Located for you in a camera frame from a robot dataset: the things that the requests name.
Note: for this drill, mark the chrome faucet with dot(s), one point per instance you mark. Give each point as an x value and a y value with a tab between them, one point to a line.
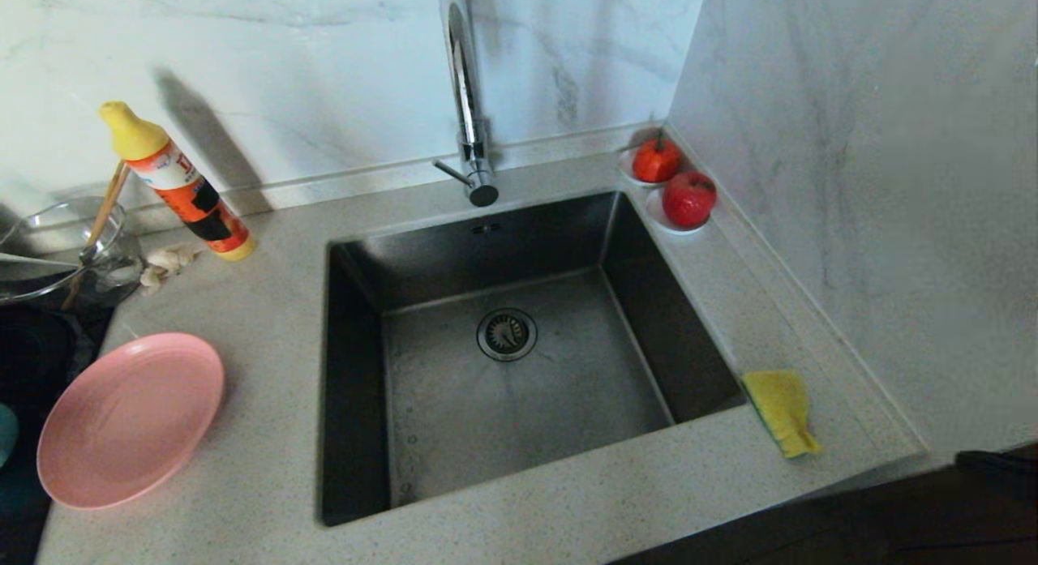
465	87

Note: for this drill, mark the yellow green sponge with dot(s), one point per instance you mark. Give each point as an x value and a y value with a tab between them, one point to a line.
782	407

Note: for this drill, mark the yellow orange white detergent bottle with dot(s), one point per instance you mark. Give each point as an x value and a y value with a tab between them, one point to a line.
186	195

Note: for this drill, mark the wooden chopstick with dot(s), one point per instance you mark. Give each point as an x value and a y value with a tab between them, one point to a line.
97	224
116	188

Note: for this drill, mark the pink plate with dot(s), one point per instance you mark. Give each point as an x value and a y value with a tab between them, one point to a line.
130	423

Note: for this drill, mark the teal bowl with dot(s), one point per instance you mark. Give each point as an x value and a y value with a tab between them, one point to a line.
6	434

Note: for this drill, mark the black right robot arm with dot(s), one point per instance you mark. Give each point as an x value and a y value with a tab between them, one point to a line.
997	461

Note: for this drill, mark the stainless steel sink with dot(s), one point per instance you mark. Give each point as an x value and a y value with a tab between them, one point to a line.
568	403

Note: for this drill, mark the round metal drain strainer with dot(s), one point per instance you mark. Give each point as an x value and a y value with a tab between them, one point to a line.
506	335

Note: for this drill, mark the red apple on dish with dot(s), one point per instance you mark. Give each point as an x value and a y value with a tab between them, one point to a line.
657	218

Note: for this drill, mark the garlic bulb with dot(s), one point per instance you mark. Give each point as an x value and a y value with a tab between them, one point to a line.
166	263

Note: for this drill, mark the clear glass bowl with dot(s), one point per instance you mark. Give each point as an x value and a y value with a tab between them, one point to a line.
113	273

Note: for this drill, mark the metal utensil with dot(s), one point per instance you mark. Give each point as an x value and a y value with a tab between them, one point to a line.
36	261

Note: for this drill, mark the black cooktop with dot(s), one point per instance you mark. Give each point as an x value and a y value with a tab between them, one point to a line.
32	354

